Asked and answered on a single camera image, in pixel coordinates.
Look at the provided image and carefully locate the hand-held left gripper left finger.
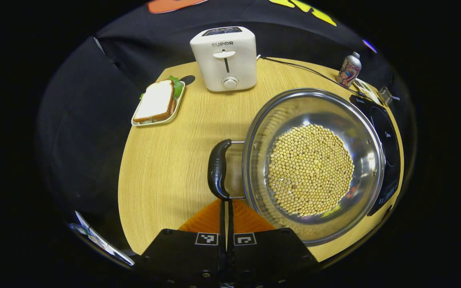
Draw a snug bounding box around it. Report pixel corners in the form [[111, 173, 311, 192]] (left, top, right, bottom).
[[140, 199, 228, 288]]

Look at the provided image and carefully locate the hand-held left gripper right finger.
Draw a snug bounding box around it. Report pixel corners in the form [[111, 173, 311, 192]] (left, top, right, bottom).
[[228, 199, 320, 288]]

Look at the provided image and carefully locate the pile of soybeans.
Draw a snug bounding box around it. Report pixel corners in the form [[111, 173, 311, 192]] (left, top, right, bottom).
[[267, 124, 355, 217]]

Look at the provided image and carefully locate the steel pot with black handles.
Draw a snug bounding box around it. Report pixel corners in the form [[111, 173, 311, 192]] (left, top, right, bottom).
[[208, 88, 385, 246]]

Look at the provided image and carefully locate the black induction cooktop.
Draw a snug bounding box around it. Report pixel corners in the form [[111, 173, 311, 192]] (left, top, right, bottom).
[[350, 95, 401, 216]]

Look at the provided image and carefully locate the pale rectangular plate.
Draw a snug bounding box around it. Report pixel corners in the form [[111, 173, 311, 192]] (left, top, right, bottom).
[[131, 80, 186, 127]]

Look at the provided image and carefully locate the sandwich with lettuce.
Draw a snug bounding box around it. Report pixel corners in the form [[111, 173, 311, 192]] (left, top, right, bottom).
[[134, 76, 184, 122]]

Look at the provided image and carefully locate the white divided bean dish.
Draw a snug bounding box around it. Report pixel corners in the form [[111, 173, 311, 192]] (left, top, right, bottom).
[[355, 79, 381, 103]]

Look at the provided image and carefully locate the white toaster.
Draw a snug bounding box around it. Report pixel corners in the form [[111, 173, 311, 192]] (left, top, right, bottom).
[[190, 26, 258, 92]]

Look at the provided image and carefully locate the colourful printed metal bottle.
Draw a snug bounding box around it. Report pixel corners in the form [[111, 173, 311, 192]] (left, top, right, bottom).
[[337, 51, 362, 88]]

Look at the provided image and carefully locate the black power cable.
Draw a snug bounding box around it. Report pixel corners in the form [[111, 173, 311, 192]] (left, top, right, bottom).
[[261, 56, 365, 98]]

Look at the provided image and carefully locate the small wire basket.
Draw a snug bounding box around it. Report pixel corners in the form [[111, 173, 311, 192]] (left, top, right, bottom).
[[378, 86, 400, 105]]

